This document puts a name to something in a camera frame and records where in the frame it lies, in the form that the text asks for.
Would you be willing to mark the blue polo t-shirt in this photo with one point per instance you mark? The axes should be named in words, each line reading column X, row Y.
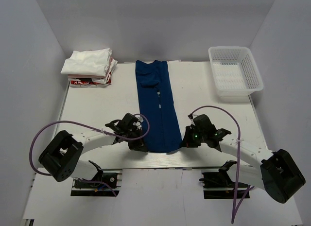
column 156, row 103

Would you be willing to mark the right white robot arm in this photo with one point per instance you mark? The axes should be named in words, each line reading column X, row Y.
column 273, row 171

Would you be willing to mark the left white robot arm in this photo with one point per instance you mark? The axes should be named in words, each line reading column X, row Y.
column 61, row 158

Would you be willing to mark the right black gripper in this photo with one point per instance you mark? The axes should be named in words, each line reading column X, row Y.
column 188, row 142

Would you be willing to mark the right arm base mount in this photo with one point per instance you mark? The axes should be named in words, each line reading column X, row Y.
column 217, row 184

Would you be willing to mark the red white folded t-shirt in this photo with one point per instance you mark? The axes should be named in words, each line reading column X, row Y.
column 92, row 80

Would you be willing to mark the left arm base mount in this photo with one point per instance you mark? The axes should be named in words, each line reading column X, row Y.
column 106, row 183

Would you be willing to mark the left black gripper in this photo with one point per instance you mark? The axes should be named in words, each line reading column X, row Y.
column 139, row 145

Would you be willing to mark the white plastic mesh basket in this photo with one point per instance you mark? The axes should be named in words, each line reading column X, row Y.
column 234, row 71

